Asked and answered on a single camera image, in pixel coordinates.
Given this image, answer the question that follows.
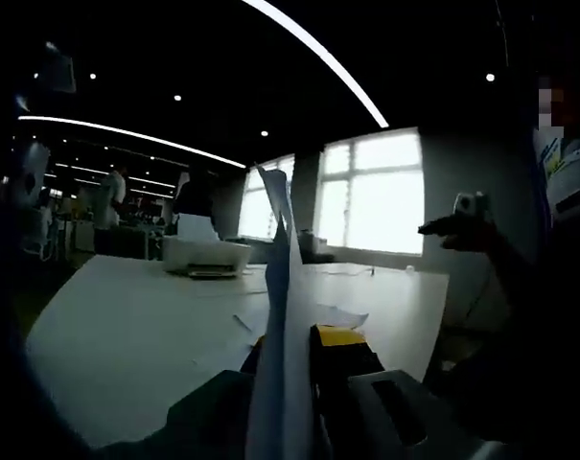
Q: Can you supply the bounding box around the white worn device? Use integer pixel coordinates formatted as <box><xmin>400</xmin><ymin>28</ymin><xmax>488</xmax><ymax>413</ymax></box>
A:
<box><xmin>544</xmin><ymin>138</ymin><xmax>580</xmax><ymax>230</ymax></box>

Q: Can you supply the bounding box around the white office chair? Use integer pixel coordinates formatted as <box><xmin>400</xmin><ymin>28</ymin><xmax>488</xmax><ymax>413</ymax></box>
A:
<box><xmin>19</xmin><ymin>210</ymin><xmax>56</xmax><ymax>263</ymax></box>

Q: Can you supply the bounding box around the white printer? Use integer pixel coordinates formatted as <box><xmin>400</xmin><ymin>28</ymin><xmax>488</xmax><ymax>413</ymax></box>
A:
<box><xmin>162</xmin><ymin>213</ymin><xmax>252</xmax><ymax>279</ymax></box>

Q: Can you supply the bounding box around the long ceiling light strip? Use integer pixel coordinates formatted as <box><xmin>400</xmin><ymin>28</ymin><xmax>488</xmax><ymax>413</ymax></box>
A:
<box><xmin>241</xmin><ymin>0</ymin><xmax>390</xmax><ymax>128</ymax></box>

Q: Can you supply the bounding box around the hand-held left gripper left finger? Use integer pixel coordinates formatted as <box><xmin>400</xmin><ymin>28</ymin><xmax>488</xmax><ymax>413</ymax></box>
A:
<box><xmin>95</xmin><ymin>334</ymin><xmax>267</xmax><ymax>460</ymax></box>

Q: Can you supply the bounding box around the ceiling air conditioner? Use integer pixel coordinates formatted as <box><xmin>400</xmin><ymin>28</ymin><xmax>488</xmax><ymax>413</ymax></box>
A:
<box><xmin>43</xmin><ymin>41</ymin><xmax>78</xmax><ymax>95</ymax></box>

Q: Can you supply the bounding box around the curved ceiling light strip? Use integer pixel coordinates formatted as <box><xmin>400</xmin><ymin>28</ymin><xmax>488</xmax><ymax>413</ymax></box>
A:
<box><xmin>18</xmin><ymin>114</ymin><xmax>247</xmax><ymax>169</ymax></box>

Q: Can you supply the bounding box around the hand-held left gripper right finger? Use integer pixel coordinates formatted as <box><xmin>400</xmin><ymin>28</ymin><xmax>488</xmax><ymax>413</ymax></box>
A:
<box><xmin>310</xmin><ymin>324</ymin><xmax>528</xmax><ymax>460</ymax></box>

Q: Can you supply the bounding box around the person in dark clothes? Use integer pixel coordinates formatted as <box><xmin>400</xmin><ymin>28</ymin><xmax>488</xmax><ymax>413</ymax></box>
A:
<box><xmin>421</xmin><ymin>224</ymin><xmax>580</xmax><ymax>447</ymax></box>

